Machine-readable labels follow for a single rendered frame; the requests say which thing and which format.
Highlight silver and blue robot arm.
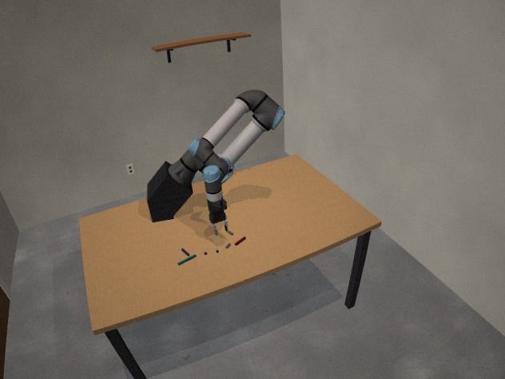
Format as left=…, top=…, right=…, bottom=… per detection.
left=168, top=90, right=285, bottom=194

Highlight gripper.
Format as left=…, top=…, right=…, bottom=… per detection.
left=206, top=191, right=229, bottom=236

